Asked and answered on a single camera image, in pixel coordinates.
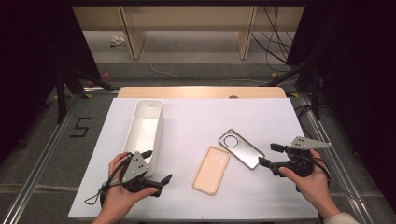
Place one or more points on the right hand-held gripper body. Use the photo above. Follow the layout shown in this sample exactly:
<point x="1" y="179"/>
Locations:
<point x="299" y="161"/>

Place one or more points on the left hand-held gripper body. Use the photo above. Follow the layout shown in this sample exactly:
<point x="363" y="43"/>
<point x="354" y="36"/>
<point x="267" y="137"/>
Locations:
<point x="137" y="165"/>

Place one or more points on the white plastic storage box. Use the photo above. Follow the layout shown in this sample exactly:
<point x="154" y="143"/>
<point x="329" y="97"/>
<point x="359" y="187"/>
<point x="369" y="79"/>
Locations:
<point x="143" y="130"/>

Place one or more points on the beige phone case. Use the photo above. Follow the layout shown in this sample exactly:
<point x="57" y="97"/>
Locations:
<point x="210" y="174"/>

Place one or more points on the person's right hand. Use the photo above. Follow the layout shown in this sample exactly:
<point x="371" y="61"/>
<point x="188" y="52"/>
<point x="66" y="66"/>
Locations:
<point x="314" y="186"/>

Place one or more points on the person's left hand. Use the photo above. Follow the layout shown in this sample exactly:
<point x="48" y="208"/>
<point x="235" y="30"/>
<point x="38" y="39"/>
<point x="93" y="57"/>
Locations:
<point x="120" y="202"/>

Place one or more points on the white table cover sheet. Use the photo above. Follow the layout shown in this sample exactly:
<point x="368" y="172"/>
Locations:
<point x="193" y="124"/>

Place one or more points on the black metal stand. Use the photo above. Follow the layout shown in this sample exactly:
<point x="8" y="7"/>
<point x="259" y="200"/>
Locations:
<point x="316" y="93"/>
<point x="61" y="93"/>

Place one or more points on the wooden table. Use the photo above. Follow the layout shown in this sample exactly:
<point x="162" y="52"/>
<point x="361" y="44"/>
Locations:
<point x="202" y="92"/>

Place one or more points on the purple object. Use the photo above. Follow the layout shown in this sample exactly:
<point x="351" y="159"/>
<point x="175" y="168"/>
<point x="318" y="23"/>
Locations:
<point x="106" y="76"/>

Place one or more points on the black curtain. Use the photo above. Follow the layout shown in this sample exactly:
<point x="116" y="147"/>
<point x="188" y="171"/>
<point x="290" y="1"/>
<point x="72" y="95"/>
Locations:
<point x="31" y="62"/>
<point x="358" y="77"/>

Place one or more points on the crumpled white paper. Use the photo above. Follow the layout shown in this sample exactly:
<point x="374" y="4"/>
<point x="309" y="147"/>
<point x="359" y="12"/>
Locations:
<point x="117" y="40"/>

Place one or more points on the wooden shelf unit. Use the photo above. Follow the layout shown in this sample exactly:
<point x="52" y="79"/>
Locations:
<point x="186" y="18"/>

